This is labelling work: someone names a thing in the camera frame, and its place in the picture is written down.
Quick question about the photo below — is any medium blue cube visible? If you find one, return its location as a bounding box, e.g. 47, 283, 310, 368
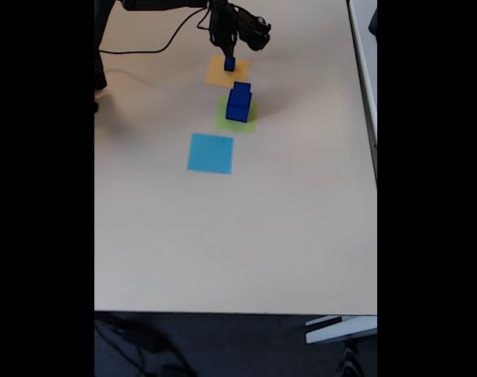
229, 81, 252, 109

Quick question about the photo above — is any large blue cube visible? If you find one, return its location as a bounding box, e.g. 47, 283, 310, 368
225, 101, 253, 124

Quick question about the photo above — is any orange paper square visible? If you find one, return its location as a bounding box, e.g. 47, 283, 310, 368
204, 54, 250, 90

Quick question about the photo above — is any green paper square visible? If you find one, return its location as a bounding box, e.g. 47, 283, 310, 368
215, 96, 259, 135

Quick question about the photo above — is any light blue paper square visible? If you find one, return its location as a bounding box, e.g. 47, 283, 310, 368
187, 132, 235, 176

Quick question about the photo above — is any white neighbouring table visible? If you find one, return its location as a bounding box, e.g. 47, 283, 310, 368
347, 0, 378, 184

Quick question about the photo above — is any white table foot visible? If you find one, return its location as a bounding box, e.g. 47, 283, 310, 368
304, 314, 378, 346

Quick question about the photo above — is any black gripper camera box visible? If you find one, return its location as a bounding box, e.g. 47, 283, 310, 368
236, 5, 272, 53

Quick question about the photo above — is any black floor cable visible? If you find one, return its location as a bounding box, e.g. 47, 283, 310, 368
94, 317, 194, 377

